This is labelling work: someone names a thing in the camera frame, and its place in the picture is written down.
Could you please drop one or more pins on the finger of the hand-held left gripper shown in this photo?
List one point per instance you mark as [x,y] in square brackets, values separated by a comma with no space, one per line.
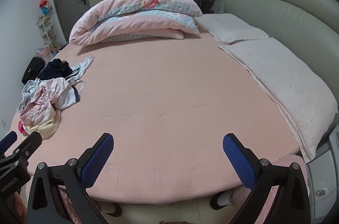
[6,139]
[30,144]

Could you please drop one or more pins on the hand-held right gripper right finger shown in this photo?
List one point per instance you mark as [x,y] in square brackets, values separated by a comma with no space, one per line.
[238,160]

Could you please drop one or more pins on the grey padded headboard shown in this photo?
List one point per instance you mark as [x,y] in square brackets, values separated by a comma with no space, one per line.
[291,15]

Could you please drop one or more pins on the grey door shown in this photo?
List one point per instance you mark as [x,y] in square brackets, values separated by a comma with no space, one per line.
[68,1]

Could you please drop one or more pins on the magenta cloth item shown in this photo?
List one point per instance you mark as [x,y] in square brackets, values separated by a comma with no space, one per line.
[20,127]

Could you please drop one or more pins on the red and blue wall toy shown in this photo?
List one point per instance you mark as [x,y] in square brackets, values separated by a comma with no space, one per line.
[45,5]

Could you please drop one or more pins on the person's black slipper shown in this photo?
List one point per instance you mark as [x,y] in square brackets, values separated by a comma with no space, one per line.
[112,208]
[222,200]

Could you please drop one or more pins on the folded pink quilt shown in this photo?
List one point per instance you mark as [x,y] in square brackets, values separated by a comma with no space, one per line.
[132,1]

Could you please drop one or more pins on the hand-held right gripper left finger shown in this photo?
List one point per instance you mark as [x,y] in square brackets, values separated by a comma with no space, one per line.
[98,160]

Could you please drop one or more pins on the pile of assorted clothes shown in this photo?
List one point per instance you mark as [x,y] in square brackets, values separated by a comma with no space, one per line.
[66,99]

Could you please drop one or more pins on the black bag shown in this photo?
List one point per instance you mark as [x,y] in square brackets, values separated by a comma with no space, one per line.
[33,69]

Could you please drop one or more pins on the navy garment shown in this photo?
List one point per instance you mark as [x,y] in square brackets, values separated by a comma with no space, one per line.
[55,69]

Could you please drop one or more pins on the pale yellow garment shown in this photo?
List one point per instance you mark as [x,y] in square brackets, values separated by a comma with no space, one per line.
[47,130]

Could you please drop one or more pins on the white shelf rack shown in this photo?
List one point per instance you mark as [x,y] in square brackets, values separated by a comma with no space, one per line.
[47,32]

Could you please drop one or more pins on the grey white patterned garment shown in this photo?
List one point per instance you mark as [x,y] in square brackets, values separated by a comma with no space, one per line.
[27,90]

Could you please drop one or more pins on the pink cartoon print pajama pants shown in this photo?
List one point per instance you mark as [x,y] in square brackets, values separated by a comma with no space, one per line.
[39,110]

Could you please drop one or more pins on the pink bed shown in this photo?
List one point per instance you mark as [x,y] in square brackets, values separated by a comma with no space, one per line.
[172,107]

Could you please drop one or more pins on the grey nightstand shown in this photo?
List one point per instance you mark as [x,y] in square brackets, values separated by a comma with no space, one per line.
[323,181]

